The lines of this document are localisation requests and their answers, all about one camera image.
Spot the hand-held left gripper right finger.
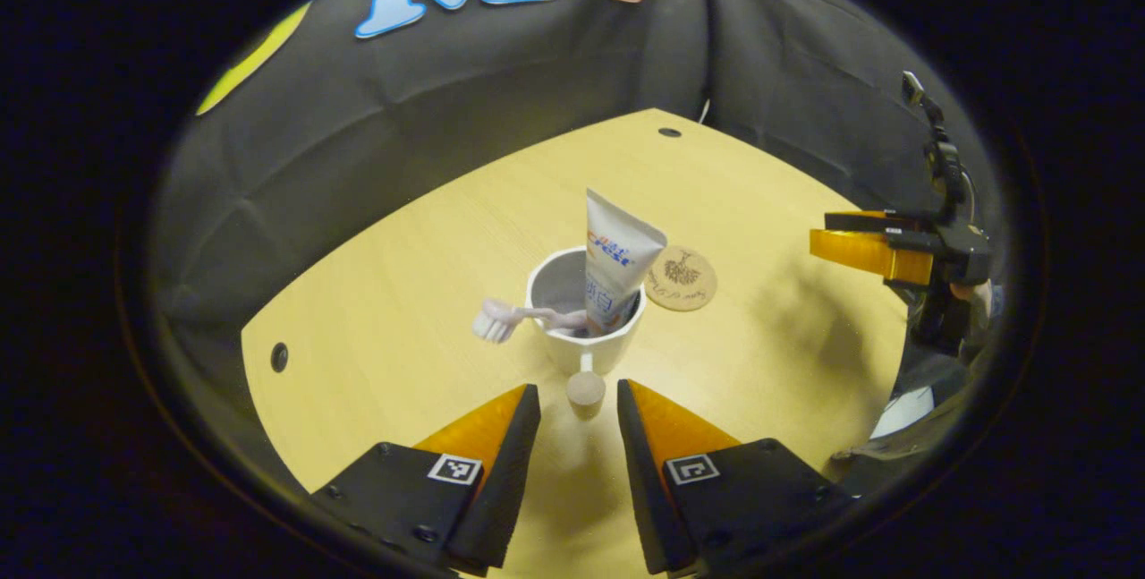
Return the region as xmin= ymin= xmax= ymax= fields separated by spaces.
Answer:
xmin=616 ymin=379 xmax=855 ymax=575

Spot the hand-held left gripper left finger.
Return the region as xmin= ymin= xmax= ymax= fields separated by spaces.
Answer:
xmin=309 ymin=384 xmax=542 ymax=578

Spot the white cup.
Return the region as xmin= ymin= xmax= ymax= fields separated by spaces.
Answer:
xmin=526 ymin=246 xmax=647 ymax=419

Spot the pale pink toothbrush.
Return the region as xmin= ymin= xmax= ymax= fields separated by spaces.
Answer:
xmin=471 ymin=297 xmax=591 ymax=345

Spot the round cork coaster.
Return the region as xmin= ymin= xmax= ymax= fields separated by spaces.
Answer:
xmin=645 ymin=245 xmax=718 ymax=312

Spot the white toothpaste tube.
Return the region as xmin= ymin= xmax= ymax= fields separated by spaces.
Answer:
xmin=584 ymin=188 xmax=668 ymax=336

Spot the light wooden desktop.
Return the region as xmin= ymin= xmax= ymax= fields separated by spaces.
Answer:
xmin=240 ymin=108 xmax=909 ymax=579

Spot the white sheet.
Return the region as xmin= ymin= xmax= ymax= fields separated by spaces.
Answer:
xmin=869 ymin=387 xmax=937 ymax=439

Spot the black backdrop cloth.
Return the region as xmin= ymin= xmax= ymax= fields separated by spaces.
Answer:
xmin=152 ymin=0 xmax=1003 ymax=473

